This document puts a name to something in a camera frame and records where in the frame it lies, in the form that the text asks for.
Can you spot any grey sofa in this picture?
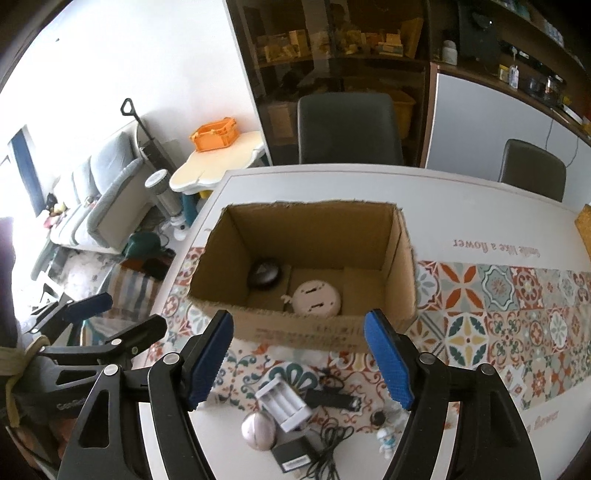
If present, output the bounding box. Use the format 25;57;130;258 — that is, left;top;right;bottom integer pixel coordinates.
30;130;158;282

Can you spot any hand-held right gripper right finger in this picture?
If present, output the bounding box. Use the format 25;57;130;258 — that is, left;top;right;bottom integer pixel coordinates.
363;309;543;480

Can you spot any white battery charger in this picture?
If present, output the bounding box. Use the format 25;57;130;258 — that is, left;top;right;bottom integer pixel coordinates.
255;374;311;433

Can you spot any white pink ball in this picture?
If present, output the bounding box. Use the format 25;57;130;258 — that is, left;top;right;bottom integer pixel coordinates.
241;411;279;450

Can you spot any upright vacuum cleaner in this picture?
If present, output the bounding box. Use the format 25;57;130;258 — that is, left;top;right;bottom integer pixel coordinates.
121;98;178;174

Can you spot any brown cardboard box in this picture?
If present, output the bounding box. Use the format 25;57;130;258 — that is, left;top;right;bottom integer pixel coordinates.
187;200;420;354

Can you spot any black adapter cable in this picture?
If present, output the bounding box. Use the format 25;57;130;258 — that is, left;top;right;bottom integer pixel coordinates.
300;422;356;480

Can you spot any woven tan tissue box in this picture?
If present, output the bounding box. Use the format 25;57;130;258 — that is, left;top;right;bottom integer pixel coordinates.
575;203;591;261

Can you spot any white round smoke detector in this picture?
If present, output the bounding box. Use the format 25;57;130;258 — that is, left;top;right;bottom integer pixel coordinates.
281;279;343;317

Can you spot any patterned tile table runner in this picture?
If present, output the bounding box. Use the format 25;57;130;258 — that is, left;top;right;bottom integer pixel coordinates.
159;247;591;444

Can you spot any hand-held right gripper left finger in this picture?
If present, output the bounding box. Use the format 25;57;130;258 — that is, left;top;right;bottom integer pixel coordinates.
58;310;235;480

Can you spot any orange plastic crate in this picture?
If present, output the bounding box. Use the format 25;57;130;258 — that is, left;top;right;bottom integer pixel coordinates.
189;117;239;153

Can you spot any wide dark dining chair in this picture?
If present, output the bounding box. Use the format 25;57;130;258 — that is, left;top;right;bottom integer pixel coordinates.
297;92;404;165

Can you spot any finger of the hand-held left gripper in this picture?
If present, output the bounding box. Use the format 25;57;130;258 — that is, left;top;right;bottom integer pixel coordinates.
39;315;168;370
30;292;114;344

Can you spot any black countertop appliance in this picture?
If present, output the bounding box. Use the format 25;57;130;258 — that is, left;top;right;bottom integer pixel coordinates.
459;0;504;63

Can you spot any dark glass display cabinet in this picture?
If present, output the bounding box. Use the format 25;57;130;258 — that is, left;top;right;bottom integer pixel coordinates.
224;0;432;168

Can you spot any white blue figurine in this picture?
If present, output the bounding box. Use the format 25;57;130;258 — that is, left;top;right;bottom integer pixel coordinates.
376;427;398;460

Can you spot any black round device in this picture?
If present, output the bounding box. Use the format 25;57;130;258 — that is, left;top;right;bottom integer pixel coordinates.
248;258;283;291

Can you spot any striped bag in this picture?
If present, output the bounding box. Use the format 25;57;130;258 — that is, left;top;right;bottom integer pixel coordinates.
108;263;163;324

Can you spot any black power adapter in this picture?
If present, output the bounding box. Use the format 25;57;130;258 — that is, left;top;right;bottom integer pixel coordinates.
271;436;312;475

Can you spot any cream flower-shaped kids table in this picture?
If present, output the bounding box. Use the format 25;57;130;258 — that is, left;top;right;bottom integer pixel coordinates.
168;130;267;227

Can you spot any narrow dark dining chair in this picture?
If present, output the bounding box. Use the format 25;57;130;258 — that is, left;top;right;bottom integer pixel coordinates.
498;138;567;203

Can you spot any white sideboard with wooden top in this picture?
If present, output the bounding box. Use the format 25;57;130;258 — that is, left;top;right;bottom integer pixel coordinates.
422;62;591;213

